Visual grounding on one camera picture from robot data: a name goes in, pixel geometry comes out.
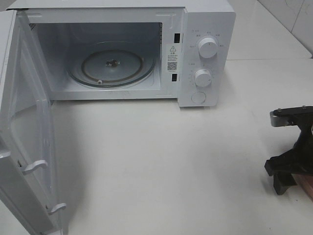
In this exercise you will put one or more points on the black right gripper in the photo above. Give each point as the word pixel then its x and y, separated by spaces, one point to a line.
pixel 298 160

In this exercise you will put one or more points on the round white door button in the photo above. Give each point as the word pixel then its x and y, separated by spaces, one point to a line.
pixel 198 97

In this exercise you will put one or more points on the white microwave door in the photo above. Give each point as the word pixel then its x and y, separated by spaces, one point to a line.
pixel 28 169

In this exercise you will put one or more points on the pink round plate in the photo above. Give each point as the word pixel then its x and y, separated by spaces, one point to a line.
pixel 307 184

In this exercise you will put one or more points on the white lower microwave knob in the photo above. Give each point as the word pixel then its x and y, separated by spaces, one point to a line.
pixel 203 78

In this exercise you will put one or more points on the white microwave knob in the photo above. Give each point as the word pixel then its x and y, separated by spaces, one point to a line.
pixel 203 78
pixel 208 47

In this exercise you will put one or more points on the white upper microwave knob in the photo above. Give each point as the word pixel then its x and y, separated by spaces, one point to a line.
pixel 208 47

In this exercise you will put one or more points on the white microwave oven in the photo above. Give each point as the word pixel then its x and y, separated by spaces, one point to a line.
pixel 177 25

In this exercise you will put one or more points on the glass microwave turntable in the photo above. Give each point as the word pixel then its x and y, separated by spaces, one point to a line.
pixel 112 64

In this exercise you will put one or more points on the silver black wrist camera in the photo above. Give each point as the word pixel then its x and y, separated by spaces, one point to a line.
pixel 296 116

